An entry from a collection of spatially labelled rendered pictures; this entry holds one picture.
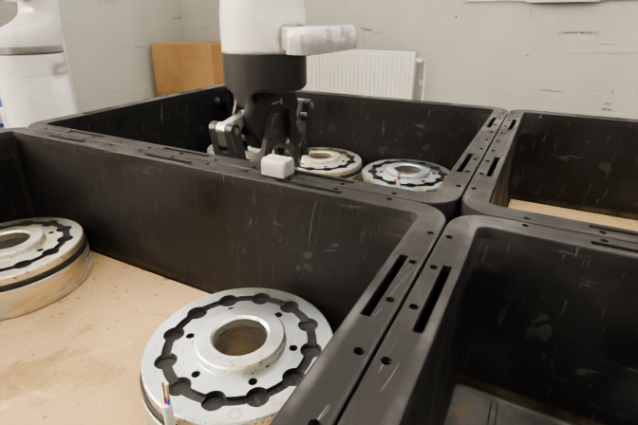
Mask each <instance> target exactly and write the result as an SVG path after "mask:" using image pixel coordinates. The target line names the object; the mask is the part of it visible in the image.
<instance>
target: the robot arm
mask: <svg viewBox="0 0 638 425"><path fill-rule="evenodd" d="M0 2H17V6H18V13H17V15H16V17H15V18H14V19H13V20H12V21H10V22H9V23H7V24H6V25H4V26H2V27H0V98H1V102H2V104H3V106H2V107H1V108H0V113H1V116H2V120H3V123H4V126H5V128H13V127H28V126H29V125H30V124H32V123H34V122H36V121H40V120H49V119H54V118H59V117H63V116H68V115H73V114H77V111H76V106H75V102H74V98H73V93H72V89H71V84H70V79H69V75H68V71H67V66H66V58H65V54H64V48H63V43H62V38H63V24H62V18H61V12H60V7H59V1H58V0H0ZM219 28H220V40H221V52H222V63H223V75H224V84H225V87H226V88H227V89H228V90H230V91H231V92H232V93H233V95H234V97H235V101H234V107H233V111H232V116H231V117H230V118H228V119H226V120H225V121H216V120H213V121H211V122H210V124H209V133H210V137H211V141H212V144H213V148H214V152H215V155H218V156H223V157H232V158H238V159H243V160H249V161H250V160H253V161H254V162H259V163H261V159H262V158H263V157H266V156H267V155H269V154H272V149H273V150H274V154H275V155H279V156H285V157H292V158H293V161H294V169H296V170H298V167H297V166H299V165H300V163H301V160H302V156H303V155H304V156H307V155H308V154H309V152H310V138H311V127H312V115H313V100H310V99H299V98H297V97H296V92H295V91H299V90H301V89H303V88H304V87H305V86H306V84H307V56H310V55H319V54H327V53H332V52H339V51H345V50H351V49H355V48H356V38H357V31H356V29H355V27H354V26H353V25H338V26H317V27H313V26H306V13H305V5H304V0H219ZM299 132H301V133H302V144H301V143H300V142H301V139H300V136H299ZM248 145H250V146H251V147H252V148H257V149H261V150H260V151H259V152H258V153H255V152H250V151H249V150H248ZM284 149H286V150H284Z"/></svg>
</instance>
